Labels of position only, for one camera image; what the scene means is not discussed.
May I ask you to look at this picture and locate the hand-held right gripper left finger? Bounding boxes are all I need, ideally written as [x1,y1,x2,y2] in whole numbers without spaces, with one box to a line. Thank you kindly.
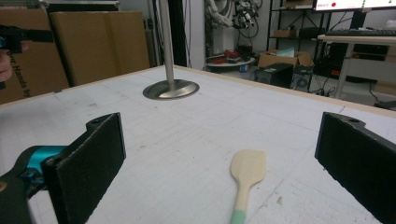
[40,112,127,224]

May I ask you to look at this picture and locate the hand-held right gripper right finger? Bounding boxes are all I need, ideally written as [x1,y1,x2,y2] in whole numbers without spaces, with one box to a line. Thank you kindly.
[314,111,396,224]

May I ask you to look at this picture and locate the cream spatula with green handle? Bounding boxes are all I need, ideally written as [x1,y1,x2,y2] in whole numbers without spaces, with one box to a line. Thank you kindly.
[229,148,268,224]

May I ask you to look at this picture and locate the printed brown cardboard box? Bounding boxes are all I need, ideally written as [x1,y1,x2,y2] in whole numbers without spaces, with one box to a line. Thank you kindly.
[0,7,70,105]

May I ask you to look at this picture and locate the large brown cardboard box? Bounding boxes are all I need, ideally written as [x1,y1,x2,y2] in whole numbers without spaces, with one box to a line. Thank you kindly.
[49,10,151,88]

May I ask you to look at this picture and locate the white desk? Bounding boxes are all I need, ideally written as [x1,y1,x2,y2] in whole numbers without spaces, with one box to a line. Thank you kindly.
[317,34,396,101]

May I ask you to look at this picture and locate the black computer tower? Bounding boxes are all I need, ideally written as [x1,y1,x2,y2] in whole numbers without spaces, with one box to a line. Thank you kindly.
[254,62,295,90]

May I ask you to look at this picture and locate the metal stand pole with base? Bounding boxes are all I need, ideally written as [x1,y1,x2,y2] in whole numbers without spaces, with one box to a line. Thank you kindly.
[142,0,201,101]

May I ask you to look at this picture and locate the open cardboard box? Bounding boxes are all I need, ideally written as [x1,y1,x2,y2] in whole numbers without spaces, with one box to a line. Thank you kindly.
[257,47,315,69]

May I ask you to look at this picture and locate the black keyboard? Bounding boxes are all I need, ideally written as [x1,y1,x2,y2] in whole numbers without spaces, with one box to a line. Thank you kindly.
[324,29,396,37]

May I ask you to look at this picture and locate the black metal shelf rack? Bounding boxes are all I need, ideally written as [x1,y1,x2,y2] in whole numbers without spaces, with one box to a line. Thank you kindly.
[266,0,334,52]

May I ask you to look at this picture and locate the computer monitor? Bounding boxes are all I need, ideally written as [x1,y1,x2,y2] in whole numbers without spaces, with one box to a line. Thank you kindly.
[312,0,396,31]

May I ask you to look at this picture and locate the white round low table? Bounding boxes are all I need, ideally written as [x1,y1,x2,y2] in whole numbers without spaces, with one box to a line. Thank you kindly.
[205,57,256,75]

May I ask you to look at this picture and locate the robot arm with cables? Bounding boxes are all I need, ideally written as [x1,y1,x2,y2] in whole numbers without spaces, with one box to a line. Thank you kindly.
[205,0,264,40]

